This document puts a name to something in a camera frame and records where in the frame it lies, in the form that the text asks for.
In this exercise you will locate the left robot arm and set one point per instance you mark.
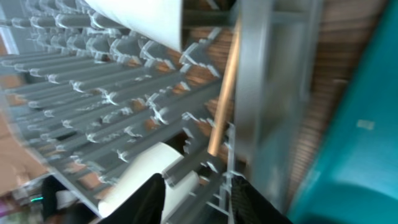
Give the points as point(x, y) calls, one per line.
point(80, 213)

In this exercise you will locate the white cup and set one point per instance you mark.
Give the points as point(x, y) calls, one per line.
point(154, 160)

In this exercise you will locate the teal serving tray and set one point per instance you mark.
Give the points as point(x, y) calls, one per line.
point(354, 177)

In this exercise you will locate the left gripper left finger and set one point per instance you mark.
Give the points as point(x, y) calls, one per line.
point(145, 206)

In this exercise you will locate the wooden chopstick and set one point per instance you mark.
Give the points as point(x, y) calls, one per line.
point(227, 87)

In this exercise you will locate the grey plastic dish rack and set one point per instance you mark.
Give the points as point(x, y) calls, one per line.
point(95, 94)

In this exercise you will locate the grey-green bowl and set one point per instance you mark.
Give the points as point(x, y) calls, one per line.
point(159, 20)

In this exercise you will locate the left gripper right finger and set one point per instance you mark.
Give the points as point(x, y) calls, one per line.
point(250, 207)

